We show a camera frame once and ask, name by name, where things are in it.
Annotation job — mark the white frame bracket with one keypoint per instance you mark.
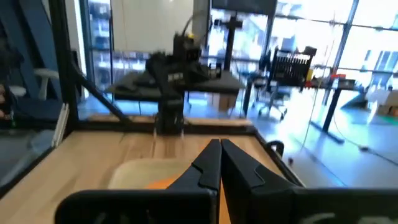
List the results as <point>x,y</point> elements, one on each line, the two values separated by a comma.
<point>60,124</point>

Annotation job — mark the white round chair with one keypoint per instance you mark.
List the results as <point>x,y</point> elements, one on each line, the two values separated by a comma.
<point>43,76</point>

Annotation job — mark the cardboard box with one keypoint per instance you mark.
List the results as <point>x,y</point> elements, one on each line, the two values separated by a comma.
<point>222,101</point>

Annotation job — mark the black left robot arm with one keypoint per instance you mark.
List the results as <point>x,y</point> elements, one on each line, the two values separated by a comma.
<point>174,90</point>

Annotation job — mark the black table clamp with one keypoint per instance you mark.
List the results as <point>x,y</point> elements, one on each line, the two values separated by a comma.
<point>276,147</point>

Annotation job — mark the orange round plate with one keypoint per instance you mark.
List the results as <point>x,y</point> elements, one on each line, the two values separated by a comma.
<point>161,184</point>

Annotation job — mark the black office chair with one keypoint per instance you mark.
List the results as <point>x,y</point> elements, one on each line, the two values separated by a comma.
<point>289,71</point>

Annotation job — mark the black aluminium table frame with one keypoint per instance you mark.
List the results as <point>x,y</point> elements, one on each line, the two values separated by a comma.
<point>65,77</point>

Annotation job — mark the dark grey desk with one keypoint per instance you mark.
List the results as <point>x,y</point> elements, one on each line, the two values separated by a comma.
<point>217,82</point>

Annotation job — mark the beige rectangular tray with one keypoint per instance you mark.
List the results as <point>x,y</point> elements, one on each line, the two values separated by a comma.
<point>140,174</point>

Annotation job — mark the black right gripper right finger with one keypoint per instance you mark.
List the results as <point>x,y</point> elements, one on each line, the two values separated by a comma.
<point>245,180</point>

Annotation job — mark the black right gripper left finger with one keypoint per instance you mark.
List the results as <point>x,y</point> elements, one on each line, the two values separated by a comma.
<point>199,174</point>

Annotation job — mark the black-legged side table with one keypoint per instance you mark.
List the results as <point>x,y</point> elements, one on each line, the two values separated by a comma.
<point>334,102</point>

